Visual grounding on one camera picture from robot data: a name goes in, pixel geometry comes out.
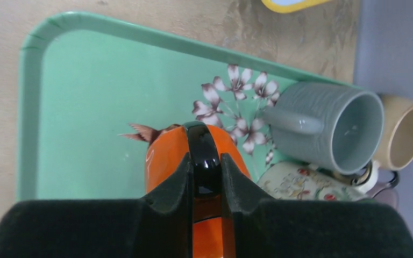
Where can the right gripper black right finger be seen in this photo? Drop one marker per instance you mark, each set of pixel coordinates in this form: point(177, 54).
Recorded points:
point(254, 224)

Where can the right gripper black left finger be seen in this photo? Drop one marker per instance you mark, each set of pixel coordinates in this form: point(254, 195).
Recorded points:
point(159, 224)

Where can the cream white mug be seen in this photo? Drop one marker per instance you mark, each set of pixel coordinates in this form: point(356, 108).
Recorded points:
point(291, 181)

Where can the orange mug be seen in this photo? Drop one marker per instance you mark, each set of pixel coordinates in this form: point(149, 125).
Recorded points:
point(162, 159)

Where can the grey mug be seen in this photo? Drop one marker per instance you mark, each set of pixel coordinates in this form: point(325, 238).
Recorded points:
point(335, 127)

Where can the beige brown mug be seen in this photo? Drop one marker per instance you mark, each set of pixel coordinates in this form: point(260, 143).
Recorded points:
point(395, 150)

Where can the mauve purple mug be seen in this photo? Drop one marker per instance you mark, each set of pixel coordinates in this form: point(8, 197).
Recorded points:
point(385, 193)

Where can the green floral tray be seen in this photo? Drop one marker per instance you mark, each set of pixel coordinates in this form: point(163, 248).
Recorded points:
point(84, 77)

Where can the white whiteboard yellow frame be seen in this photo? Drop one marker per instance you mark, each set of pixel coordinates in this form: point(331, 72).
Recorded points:
point(289, 6)

